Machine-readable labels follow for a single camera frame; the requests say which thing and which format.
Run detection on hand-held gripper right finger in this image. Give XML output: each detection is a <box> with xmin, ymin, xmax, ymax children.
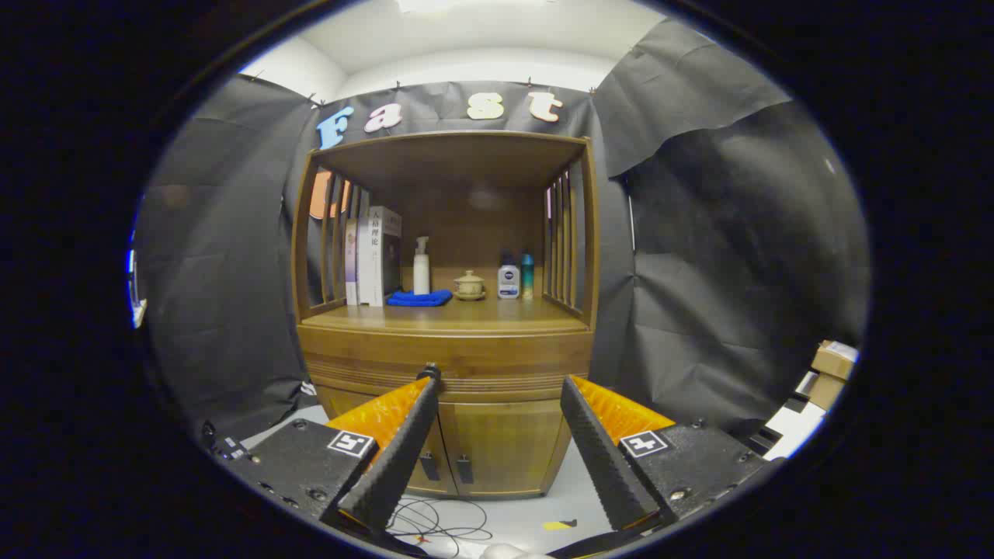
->
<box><xmin>561</xmin><ymin>375</ymin><xmax>785</xmax><ymax>536</ymax></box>

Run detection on white pump bottle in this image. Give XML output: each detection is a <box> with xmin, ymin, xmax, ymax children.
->
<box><xmin>412</xmin><ymin>236</ymin><xmax>431</xmax><ymax>296</ymax></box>

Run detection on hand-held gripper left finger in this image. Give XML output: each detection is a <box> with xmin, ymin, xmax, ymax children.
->
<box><xmin>225</xmin><ymin>377</ymin><xmax>442</xmax><ymax>544</ymax></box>

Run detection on cardboard box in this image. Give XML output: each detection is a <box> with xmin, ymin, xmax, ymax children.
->
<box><xmin>810</xmin><ymin>340</ymin><xmax>859</xmax><ymax>408</ymax></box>

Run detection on thick white book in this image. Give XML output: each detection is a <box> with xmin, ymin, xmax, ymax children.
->
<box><xmin>357</xmin><ymin>206</ymin><xmax>402</xmax><ymax>307</ymax></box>

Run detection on wooden cabinet door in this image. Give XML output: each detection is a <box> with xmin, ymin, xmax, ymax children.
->
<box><xmin>440</xmin><ymin>401</ymin><xmax>572</xmax><ymax>496</ymax></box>
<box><xmin>318</xmin><ymin>386</ymin><xmax>459</xmax><ymax>496</ymax></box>

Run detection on thin purple book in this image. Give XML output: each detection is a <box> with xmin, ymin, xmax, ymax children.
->
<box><xmin>344</xmin><ymin>217</ymin><xmax>360</xmax><ymax>306</ymax></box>

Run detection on black cables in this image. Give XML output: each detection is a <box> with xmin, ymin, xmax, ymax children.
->
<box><xmin>386</xmin><ymin>497</ymin><xmax>494</xmax><ymax>556</ymax></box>

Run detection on wooden countertop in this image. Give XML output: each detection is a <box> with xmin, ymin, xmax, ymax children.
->
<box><xmin>301</xmin><ymin>295</ymin><xmax>591</xmax><ymax>335</ymax></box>

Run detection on wooden cabinet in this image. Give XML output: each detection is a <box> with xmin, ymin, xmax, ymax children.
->
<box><xmin>291</xmin><ymin>130</ymin><xmax>600</xmax><ymax>498</ymax></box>

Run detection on blue cloth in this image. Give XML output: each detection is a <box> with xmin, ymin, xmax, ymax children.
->
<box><xmin>386</xmin><ymin>289</ymin><xmax>454</xmax><ymax>307</ymax></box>

